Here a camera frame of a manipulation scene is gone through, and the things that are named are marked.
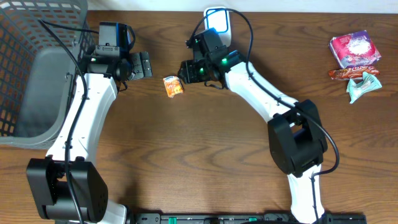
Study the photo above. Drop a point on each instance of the orange tissue pack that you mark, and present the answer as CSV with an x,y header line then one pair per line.
x,y
173,86

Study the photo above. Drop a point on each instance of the red purple snack package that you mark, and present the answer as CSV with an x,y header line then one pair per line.
x,y
354,49

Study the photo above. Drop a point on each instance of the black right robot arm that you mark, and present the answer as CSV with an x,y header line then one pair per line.
x,y
297,139

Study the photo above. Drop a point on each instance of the teal snack packet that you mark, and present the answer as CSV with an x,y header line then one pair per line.
x,y
356,90

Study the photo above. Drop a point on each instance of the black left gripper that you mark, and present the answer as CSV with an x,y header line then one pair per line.
x,y
137,66

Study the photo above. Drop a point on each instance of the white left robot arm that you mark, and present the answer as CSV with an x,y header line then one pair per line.
x,y
65,185

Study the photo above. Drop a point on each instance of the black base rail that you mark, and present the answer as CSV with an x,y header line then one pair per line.
x,y
277,218

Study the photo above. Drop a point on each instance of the dark red snack packet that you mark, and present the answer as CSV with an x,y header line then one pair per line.
x,y
355,73

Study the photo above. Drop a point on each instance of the dark grey plastic basket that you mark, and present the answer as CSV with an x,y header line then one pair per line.
x,y
37,75

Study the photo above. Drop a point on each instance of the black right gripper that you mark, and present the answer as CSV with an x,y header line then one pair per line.
x,y
187,67

